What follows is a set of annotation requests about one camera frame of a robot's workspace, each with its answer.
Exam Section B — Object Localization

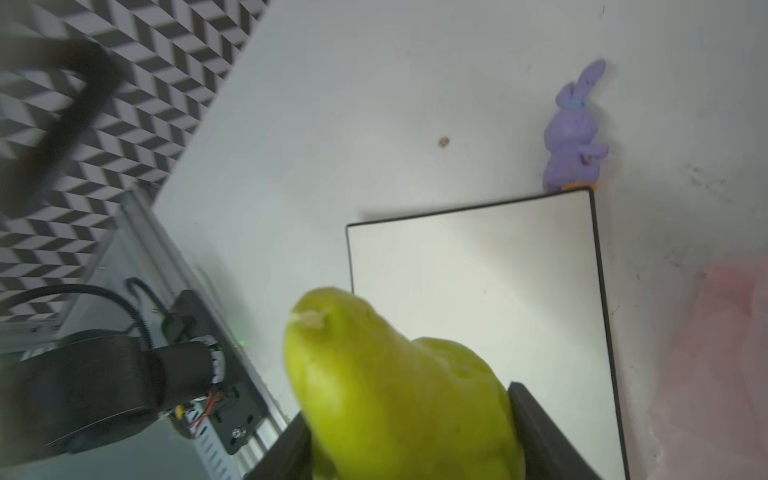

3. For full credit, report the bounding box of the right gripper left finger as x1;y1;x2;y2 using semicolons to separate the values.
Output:
244;413;313;480

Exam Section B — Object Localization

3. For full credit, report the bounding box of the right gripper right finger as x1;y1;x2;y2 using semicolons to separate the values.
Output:
507;382;600;480

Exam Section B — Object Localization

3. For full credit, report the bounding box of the green fake pear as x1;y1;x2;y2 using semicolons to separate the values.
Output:
284;288;525;479

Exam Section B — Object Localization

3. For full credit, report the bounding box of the pink plastic bag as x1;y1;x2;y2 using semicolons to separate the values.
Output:
649;258;767;479

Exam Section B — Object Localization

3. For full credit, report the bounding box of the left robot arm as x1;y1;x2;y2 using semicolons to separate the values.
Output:
1;284;226;467

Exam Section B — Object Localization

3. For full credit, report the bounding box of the white square mat black border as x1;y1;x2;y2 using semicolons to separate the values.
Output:
346;188;629;479

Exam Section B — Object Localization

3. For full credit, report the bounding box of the purple bunny toy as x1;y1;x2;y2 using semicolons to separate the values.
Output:
542;59;609;193

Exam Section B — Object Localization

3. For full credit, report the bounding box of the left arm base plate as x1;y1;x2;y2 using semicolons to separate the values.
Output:
161;289;268;455

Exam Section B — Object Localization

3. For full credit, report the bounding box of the aluminium front rail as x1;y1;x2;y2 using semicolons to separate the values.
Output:
1;189;309;479

